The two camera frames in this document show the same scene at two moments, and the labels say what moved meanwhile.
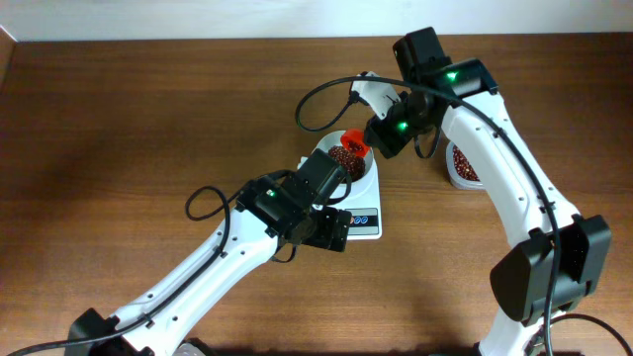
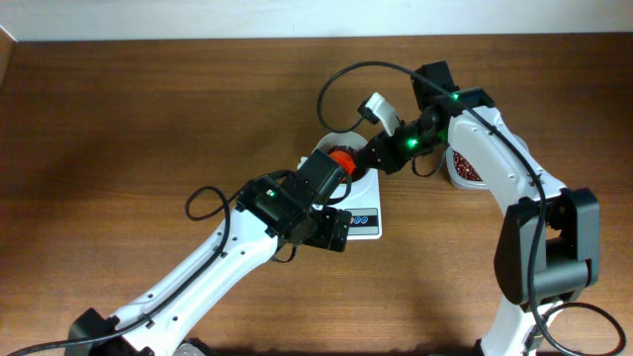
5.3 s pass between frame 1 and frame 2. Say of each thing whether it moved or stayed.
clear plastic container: stayed
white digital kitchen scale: stayed
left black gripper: stayed
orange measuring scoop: moved
